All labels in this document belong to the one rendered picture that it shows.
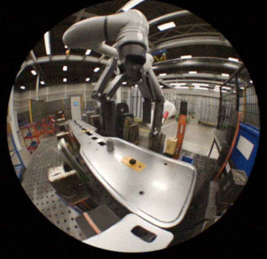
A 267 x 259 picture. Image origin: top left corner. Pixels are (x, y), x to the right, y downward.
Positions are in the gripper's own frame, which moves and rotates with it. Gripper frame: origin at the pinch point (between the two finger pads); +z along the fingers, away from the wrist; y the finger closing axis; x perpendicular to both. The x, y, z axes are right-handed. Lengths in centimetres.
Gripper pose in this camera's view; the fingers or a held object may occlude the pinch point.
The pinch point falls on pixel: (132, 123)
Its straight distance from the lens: 22.0
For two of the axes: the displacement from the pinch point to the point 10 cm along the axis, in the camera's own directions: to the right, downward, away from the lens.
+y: -6.6, 1.9, -7.2
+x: 7.5, 1.7, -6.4
